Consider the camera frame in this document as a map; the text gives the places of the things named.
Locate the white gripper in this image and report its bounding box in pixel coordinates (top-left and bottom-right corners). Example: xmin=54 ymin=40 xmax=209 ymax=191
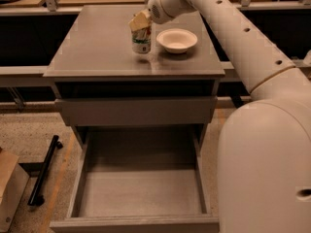
xmin=128 ymin=0 xmax=181 ymax=32

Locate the green white 7up can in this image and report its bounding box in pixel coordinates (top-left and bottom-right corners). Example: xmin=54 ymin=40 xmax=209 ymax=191
xmin=132 ymin=26 xmax=152 ymax=54

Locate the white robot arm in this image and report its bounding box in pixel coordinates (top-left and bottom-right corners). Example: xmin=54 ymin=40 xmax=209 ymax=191
xmin=147 ymin=0 xmax=311 ymax=233

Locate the grey drawer cabinet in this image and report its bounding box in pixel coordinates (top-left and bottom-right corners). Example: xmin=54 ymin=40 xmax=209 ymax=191
xmin=52 ymin=5 xmax=220 ymax=143

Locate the closed grey top drawer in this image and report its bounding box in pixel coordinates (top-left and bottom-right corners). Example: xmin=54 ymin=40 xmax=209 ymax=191
xmin=55 ymin=97 xmax=217 ymax=126

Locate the open grey middle drawer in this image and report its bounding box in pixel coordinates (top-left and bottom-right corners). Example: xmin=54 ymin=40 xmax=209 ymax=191
xmin=50 ymin=125 xmax=220 ymax=233

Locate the white paper bowl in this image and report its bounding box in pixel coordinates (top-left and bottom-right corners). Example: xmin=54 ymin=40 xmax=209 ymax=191
xmin=156 ymin=28 xmax=197 ymax=54

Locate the brown cardboard box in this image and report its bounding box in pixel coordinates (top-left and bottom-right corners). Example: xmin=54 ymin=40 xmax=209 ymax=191
xmin=0 ymin=150 xmax=29 ymax=233

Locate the black metal bar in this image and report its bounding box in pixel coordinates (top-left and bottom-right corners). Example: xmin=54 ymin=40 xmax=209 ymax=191
xmin=27 ymin=135 xmax=63 ymax=207

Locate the grey metal rail shelf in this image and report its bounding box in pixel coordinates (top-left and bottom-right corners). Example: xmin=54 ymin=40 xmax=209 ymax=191
xmin=0 ymin=59 xmax=311 ymax=88

